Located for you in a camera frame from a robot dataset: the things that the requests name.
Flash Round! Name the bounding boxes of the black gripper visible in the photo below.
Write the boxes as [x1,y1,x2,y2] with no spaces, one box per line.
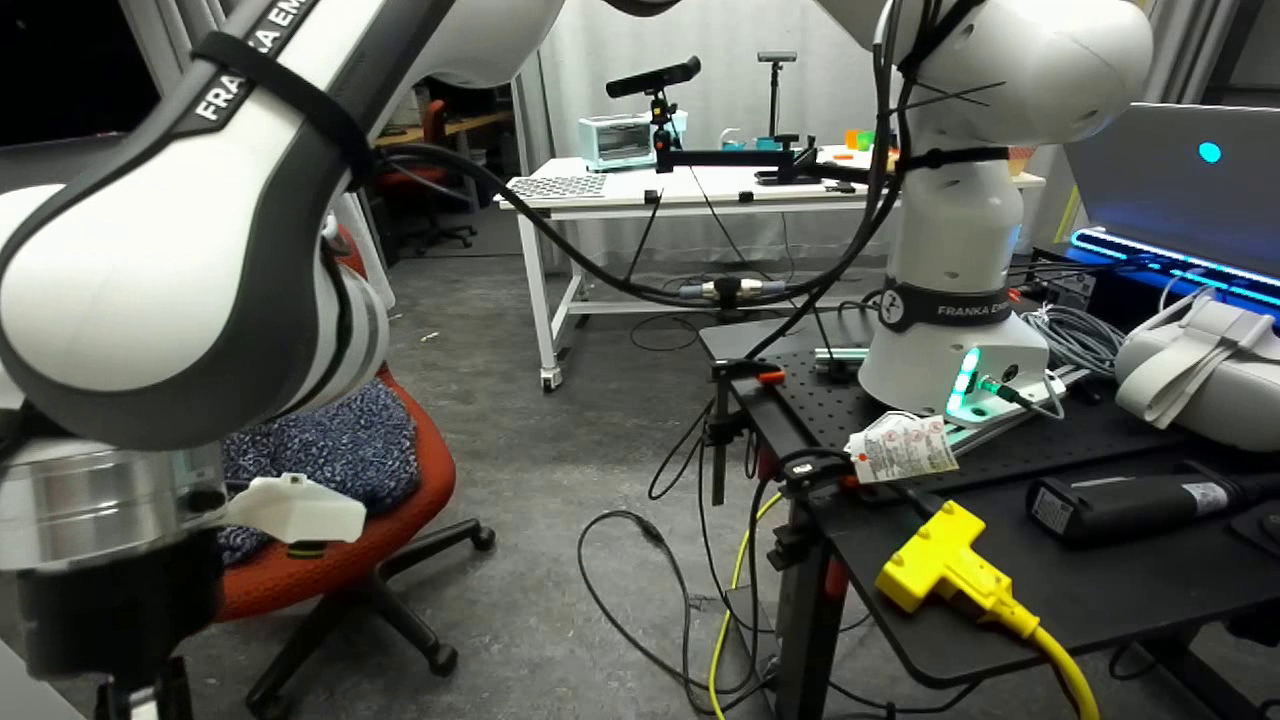
[0,529,227,720]

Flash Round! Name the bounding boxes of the blue knitted cloth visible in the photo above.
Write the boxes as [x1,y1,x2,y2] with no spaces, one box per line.
[216,381,425,570]

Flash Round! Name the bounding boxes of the orange office chair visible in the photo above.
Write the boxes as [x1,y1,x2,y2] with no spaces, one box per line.
[211,224,501,720]

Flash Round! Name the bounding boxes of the grey curtain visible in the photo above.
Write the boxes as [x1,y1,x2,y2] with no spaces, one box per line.
[121,0,216,69]

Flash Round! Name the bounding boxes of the white metal table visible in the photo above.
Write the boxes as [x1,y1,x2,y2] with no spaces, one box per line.
[494,152,911,397]

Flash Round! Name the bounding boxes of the clear teal box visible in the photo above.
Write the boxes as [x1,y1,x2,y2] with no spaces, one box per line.
[574,110,660,177]

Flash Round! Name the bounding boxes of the crumpled white packet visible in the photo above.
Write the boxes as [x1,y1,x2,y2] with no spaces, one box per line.
[841,407,960,486]

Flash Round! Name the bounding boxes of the black upright stand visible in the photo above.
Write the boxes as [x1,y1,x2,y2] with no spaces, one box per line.
[750,46,804,138]

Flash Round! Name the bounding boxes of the black power supply brick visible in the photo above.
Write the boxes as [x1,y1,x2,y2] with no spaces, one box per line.
[1024,463,1263,549]

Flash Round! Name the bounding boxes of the black robot table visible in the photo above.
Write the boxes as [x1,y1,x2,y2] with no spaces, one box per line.
[695,310,1280,720]

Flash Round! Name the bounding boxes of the white VR headset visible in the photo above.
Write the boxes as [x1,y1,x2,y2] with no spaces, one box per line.
[1113,291,1280,455]

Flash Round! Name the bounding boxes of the grey laptop with blue light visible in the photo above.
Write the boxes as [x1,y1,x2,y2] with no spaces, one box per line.
[1056,100,1280,322]

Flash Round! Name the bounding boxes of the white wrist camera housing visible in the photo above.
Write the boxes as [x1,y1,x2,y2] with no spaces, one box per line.
[219,468,371,549]

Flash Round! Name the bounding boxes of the black floor cable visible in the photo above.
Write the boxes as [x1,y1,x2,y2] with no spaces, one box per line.
[571,397,804,720]

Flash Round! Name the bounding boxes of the thin yellow floor cable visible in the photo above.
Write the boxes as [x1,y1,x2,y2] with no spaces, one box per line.
[698,482,790,720]

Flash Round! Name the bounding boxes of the black clamp post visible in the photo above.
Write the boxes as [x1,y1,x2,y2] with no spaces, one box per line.
[698,354,790,510]

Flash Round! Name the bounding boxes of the black stereo camera bar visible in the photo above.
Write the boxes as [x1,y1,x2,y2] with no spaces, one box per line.
[602,53,702,100]

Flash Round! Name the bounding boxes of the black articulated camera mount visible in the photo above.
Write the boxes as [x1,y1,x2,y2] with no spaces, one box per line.
[647,90,885,187]

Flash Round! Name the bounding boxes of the thick yellow power cable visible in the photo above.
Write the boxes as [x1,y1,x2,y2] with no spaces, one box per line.
[993,595,1104,720]

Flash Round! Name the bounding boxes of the grey cable bundle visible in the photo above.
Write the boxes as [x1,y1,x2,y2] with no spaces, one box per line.
[1016,296,1130,389]

